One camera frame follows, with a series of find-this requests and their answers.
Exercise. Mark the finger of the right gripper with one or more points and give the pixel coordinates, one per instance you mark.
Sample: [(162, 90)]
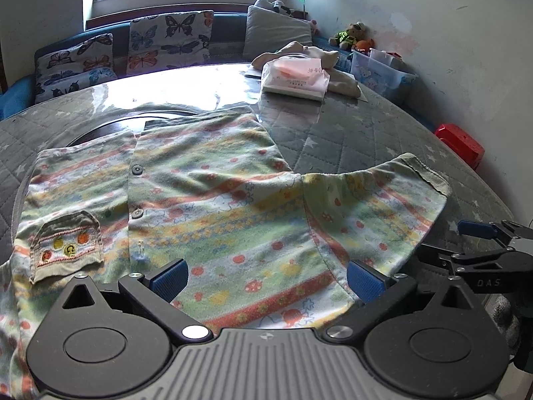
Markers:
[(504, 230)]

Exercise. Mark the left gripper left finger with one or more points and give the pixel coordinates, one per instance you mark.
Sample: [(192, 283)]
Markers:
[(151, 295)]

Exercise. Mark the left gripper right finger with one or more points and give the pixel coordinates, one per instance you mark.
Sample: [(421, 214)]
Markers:
[(381, 297)]

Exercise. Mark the floral striped baby shirt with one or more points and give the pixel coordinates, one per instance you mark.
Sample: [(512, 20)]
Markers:
[(265, 246)]

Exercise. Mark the red plastic stool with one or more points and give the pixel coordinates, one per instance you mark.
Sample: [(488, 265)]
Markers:
[(461, 143)]

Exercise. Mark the round black induction cooktop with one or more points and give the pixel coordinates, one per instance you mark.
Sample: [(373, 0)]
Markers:
[(135, 123)]

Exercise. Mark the clear plastic storage box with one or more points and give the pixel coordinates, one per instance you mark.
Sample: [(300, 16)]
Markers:
[(390, 83)]

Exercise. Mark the beige crumpled garment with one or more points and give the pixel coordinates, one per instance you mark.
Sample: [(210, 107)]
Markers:
[(342, 83)]

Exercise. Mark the pink plastic packet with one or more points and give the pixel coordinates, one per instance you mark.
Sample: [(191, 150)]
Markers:
[(297, 77)]

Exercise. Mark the left butterfly cushion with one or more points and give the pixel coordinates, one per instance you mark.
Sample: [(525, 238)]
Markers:
[(83, 65)]

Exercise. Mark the butterfly cushion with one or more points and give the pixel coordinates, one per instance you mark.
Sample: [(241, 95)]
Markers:
[(83, 65), (169, 41)]

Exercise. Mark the teddy bear plush toy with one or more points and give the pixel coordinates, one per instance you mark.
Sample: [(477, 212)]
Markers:
[(353, 38)]

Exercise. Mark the right butterfly cushion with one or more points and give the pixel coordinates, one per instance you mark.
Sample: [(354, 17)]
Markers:
[(169, 41)]

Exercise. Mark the grey white pillow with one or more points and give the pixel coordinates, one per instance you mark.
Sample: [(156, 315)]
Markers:
[(268, 31)]

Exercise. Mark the white plush toy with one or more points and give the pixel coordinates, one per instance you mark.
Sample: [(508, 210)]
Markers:
[(276, 6)]

